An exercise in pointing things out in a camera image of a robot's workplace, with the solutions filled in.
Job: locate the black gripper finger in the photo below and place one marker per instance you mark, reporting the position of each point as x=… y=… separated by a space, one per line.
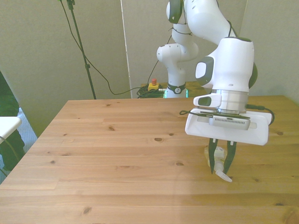
x=230 y=156
x=212 y=156

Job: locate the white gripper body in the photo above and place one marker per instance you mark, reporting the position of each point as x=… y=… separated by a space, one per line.
x=233 y=135

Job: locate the clear hand sanitizer pump bottle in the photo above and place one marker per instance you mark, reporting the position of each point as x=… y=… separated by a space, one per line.
x=219 y=165

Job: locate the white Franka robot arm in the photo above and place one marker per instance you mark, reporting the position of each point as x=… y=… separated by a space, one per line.
x=233 y=65

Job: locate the black tripod pole stand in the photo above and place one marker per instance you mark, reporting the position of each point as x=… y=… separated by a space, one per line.
x=80 y=44

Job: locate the yellow emergency stop button box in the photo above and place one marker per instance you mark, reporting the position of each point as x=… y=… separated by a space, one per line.
x=153 y=86

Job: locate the white side table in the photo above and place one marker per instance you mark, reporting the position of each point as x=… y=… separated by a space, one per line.
x=9 y=126

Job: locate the dark green cloth object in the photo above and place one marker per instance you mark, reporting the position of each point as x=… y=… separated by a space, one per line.
x=9 y=102

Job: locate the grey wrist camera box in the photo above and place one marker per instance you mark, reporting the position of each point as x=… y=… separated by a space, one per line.
x=230 y=123

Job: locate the white wall trim strip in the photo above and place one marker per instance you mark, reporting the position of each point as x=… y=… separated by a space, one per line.
x=126 y=51

